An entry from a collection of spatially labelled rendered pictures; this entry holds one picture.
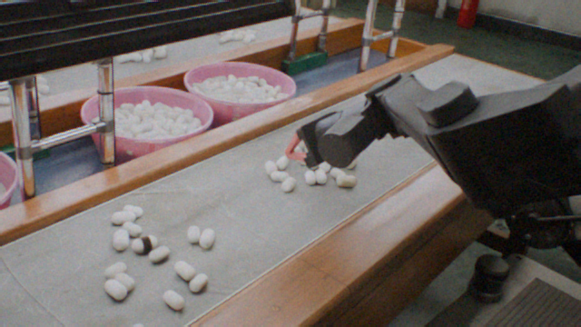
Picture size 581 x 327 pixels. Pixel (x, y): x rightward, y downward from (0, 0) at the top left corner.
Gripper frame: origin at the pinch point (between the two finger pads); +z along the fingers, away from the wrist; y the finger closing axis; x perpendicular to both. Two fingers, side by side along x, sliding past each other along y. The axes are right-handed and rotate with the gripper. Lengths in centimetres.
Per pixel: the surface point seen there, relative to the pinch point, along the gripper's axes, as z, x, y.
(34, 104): 38, -29, 19
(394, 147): 1.9, 8.9, -31.9
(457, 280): 48, 67, -100
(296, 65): 43, -21, -64
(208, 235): 2.1, 5.7, 21.5
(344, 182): -0.8, 9.1, -9.1
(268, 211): 3.6, 7.3, 7.0
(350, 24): 42, -28, -97
